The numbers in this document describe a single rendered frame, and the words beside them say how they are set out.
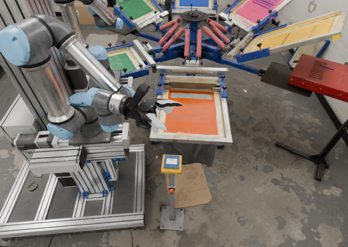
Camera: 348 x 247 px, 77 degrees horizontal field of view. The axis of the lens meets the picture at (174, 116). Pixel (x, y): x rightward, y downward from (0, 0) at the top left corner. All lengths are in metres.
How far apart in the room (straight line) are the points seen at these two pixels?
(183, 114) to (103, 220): 1.15
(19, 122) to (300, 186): 2.62
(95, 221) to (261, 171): 1.79
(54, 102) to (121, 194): 1.41
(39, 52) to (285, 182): 2.53
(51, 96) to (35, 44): 0.22
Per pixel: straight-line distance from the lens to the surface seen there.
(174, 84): 1.96
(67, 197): 2.42
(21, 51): 0.89
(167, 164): 1.46
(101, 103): 0.84
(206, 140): 1.58
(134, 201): 2.19
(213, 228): 2.35
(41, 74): 0.97
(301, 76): 2.22
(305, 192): 2.81
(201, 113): 1.80
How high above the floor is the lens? 2.20
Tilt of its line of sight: 45 degrees down
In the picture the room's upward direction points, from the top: straight up
